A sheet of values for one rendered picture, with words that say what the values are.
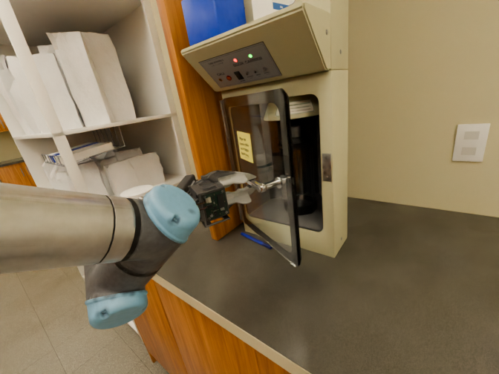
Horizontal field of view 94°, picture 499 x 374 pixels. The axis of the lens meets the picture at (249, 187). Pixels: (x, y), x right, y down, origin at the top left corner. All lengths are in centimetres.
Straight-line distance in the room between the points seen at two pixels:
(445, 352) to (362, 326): 13
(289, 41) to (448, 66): 57
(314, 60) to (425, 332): 54
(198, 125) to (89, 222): 52
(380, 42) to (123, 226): 91
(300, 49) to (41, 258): 48
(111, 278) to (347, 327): 43
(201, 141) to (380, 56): 64
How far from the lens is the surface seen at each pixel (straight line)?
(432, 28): 96
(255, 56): 56
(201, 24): 62
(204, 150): 74
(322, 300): 60
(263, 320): 57
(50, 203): 26
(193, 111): 72
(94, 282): 40
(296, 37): 50
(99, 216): 27
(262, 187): 49
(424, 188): 103
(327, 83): 56
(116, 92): 173
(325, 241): 69
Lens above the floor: 138
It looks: 21 degrees down
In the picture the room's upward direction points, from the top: 9 degrees counter-clockwise
